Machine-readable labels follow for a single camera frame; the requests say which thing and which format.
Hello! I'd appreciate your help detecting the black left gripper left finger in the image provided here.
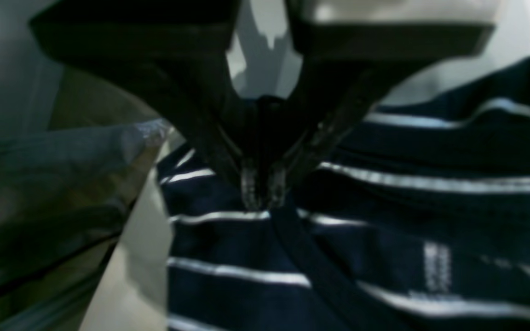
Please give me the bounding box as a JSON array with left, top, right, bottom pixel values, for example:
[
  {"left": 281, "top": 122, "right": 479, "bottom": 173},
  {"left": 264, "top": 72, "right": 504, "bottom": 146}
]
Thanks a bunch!
[{"left": 28, "top": 0, "right": 264, "bottom": 210}]

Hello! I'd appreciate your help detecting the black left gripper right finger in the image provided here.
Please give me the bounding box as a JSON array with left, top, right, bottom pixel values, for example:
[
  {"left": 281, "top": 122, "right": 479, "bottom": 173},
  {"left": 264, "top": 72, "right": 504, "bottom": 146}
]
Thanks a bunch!
[{"left": 267, "top": 0, "right": 495, "bottom": 207}]

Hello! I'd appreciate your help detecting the navy white striped T-shirt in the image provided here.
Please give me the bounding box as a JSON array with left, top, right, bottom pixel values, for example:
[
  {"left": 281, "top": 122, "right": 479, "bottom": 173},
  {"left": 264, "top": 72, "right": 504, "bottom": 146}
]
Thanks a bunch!
[{"left": 156, "top": 56, "right": 530, "bottom": 331}]

